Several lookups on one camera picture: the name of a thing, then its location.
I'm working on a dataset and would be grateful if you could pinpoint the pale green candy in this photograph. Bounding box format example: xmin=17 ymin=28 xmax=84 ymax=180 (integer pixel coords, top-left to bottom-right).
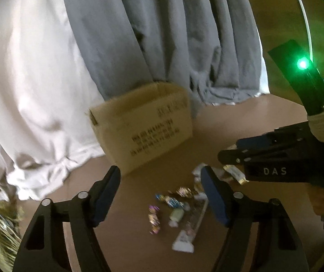
xmin=169 ymin=208 xmax=185 ymax=228

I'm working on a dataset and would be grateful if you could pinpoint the right hand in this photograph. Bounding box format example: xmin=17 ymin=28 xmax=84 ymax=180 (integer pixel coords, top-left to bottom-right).
xmin=305 ymin=184 xmax=324 ymax=216

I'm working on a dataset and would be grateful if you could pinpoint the white gold candy bar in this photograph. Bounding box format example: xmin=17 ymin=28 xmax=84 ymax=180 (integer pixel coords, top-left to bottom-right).
xmin=223 ymin=165 xmax=249 ymax=185

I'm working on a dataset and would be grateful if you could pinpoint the black tracker with green light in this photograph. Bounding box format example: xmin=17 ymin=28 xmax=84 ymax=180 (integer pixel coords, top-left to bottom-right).
xmin=268 ymin=40 xmax=324 ymax=143

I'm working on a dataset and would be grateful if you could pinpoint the white pink snack packet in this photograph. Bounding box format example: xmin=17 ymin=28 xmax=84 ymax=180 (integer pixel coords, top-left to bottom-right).
xmin=192 ymin=163 xmax=229 ymax=187

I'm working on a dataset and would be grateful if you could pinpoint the purple foil candy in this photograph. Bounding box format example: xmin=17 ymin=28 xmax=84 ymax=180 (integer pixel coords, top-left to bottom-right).
xmin=148 ymin=205 xmax=161 ymax=235

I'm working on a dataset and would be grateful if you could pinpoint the dark clear snack packet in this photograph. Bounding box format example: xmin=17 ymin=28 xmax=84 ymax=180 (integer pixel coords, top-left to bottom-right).
xmin=172 ymin=193 xmax=209 ymax=253

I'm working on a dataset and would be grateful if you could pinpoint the gold foil candy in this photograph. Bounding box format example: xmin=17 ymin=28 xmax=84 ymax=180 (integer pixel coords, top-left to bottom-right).
xmin=167 ymin=187 xmax=198 ymax=199

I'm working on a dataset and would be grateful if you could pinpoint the blue foil candy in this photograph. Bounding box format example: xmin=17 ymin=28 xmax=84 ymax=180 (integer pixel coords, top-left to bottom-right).
xmin=155 ymin=193 xmax=186 ymax=209

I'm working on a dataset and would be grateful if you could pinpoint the yellow fringed blanket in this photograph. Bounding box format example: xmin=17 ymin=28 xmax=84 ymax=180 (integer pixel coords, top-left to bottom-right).
xmin=0 ymin=201 xmax=22 ymax=271

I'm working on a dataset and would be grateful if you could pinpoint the brown cardboard box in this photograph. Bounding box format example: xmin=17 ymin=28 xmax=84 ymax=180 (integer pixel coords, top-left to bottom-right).
xmin=89 ymin=82 xmax=193 ymax=176

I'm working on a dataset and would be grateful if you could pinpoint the white cloth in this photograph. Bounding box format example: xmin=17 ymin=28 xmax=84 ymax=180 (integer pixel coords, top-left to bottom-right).
xmin=0 ymin=0 xmax=103 ymax=201

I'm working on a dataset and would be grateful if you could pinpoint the grey cloth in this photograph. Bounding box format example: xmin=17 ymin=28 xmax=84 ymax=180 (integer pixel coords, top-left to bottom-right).
xmin=64 ymin=0 xmax=269 ymax=112

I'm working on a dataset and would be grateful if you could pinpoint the white cable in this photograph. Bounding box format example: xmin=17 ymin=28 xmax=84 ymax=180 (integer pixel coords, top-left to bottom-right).
xmin=287 ymin=0 xmax=313 ymax=60

